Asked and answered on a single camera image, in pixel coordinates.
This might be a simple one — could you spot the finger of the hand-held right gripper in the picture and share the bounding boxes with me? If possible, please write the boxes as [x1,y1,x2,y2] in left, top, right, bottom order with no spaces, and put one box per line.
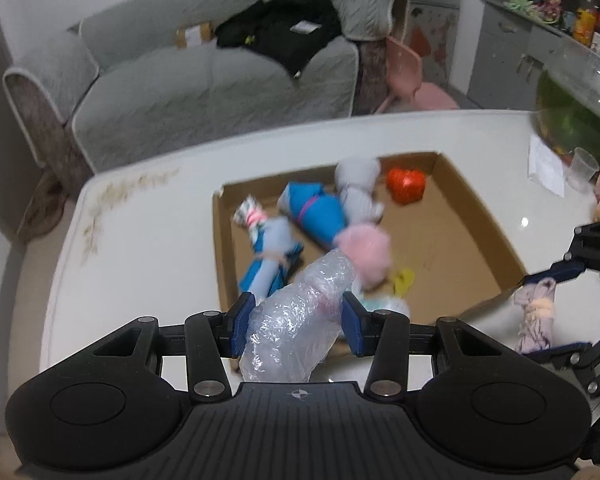
[526,220,600,287]
[526,317,600,401]

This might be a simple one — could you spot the grey quilted sofa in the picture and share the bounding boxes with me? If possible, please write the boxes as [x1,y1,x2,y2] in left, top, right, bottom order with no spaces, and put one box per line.
[2,0,412,173]

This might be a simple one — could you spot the lilac sock bundle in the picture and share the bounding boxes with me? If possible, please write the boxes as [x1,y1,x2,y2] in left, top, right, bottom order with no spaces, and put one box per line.
[512,280,557,356]

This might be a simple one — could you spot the clear plastic cup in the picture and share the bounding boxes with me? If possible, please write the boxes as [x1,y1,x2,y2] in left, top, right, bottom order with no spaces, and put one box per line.
[566,147,600,192]

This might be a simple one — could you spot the long clear plastic bundle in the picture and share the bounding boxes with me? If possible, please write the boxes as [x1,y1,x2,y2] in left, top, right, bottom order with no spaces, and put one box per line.
[240,250,358,383]

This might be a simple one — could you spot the glass fish bowl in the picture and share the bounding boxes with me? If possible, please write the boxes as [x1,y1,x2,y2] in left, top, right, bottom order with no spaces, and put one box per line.
[532,40,600,161]

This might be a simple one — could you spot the bubble wrap teal bundle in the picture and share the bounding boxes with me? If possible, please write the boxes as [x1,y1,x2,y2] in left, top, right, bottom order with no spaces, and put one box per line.
[355,292,411,319]

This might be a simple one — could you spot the light blue sock bundle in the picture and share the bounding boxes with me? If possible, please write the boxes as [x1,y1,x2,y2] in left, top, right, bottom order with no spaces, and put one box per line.
[240,217,306,306]

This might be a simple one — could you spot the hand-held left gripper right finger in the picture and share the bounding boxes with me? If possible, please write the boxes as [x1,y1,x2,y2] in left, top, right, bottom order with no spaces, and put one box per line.
[342,292,508,404]

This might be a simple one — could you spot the grey knit sock bundle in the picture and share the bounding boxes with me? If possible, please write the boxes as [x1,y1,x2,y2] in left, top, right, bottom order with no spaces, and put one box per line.
[334,157,386,226]

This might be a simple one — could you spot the pink plastic chair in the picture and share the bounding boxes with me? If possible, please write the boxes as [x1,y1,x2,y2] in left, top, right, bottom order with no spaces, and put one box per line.
[375,35,461,115]

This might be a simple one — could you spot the white paper sheet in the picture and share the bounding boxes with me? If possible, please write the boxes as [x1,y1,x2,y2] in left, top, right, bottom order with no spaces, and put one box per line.
[527,134,566,198]

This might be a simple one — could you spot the round orange plastic bundle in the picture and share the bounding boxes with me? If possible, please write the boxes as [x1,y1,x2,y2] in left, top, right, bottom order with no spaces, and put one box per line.
[385,169,427,206]

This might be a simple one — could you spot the blue cloth bundle pink band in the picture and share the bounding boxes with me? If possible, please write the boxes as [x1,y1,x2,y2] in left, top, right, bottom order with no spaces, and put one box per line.
[277,182,348,251]

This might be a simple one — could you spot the brown cardboard parcel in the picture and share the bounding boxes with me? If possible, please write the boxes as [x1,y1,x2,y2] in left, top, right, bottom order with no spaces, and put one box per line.
[175,21,216,50]

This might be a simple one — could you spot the white fridge with stickers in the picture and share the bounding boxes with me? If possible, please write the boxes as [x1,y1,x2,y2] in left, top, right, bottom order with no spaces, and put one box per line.
[407,0,467,98]

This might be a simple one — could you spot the shallow brown cardboard box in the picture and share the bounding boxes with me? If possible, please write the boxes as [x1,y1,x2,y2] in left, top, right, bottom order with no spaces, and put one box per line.
[212,151,529,376]

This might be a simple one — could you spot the yellow ribbon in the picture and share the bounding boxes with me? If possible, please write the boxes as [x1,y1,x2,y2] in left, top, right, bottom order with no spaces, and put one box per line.
[392,269,416,296]

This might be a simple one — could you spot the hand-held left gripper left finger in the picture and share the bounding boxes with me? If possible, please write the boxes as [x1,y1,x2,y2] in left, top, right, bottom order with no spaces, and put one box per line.
[90,292,257,404]

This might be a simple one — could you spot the black jacket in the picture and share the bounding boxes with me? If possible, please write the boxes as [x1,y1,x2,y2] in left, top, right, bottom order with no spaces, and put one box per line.
[215,0,343,78]

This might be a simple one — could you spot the pink fluffy toy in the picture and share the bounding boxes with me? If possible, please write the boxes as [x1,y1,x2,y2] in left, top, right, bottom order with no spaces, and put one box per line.
[337,225,393,291]

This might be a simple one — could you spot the orange drink bottle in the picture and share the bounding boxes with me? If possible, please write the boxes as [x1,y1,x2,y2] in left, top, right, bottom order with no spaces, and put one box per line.
[574,0,600,47]

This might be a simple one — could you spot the grey cabinet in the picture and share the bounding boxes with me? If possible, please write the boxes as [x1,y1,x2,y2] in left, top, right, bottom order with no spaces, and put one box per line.
[467,0,600,111]

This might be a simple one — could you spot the white patterned sock bundle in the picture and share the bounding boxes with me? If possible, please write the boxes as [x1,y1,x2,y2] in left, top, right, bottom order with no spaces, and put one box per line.
[234,197,269,241]

